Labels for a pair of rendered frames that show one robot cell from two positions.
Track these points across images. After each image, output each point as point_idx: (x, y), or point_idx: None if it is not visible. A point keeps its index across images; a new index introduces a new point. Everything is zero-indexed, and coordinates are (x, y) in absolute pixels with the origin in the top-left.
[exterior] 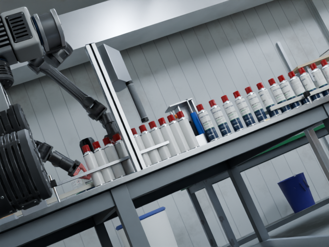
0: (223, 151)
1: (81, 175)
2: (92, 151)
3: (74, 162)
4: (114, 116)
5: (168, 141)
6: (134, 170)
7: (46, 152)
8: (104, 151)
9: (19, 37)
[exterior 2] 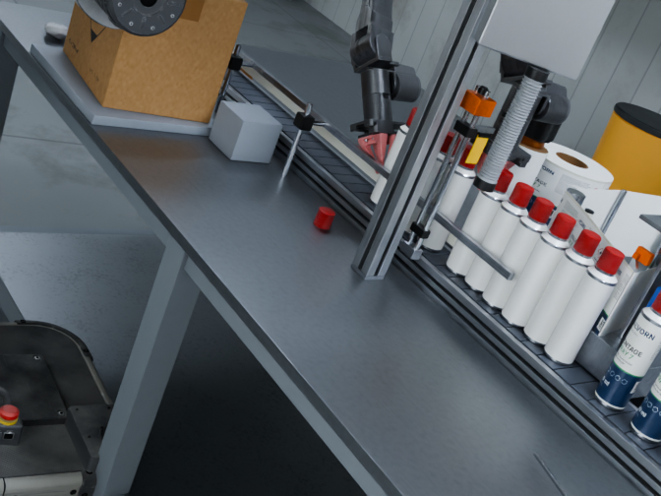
0: None
1: (359, 154)
2: None
3: (365, 122)
4: (414, 115)
5: (508, 276)
6: (427, 245)
7: (367, 58)
8: None
9: None
